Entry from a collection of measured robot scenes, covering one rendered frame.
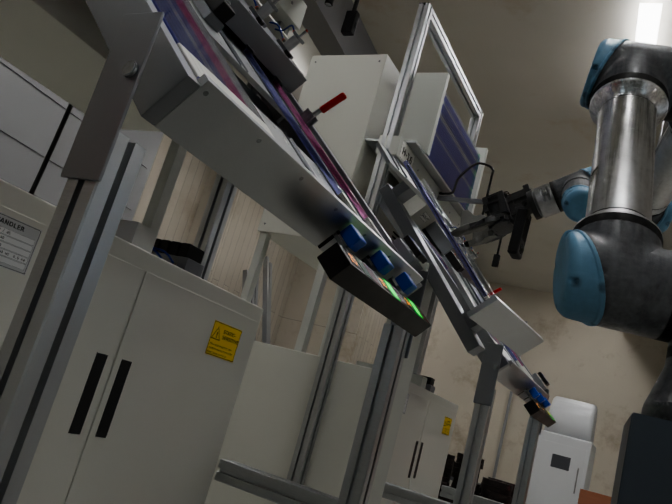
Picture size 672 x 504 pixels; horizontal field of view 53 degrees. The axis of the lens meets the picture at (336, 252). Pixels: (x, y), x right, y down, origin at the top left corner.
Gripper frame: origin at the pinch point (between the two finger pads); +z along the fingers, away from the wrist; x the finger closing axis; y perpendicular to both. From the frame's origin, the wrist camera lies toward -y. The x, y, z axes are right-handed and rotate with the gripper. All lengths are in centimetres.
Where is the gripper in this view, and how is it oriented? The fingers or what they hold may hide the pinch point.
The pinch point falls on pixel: (460, 241)
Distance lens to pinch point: 168.1
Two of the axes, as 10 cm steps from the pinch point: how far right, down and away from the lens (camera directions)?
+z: -8.5, 3.4, 3.9
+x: -5.0, -3.4, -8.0
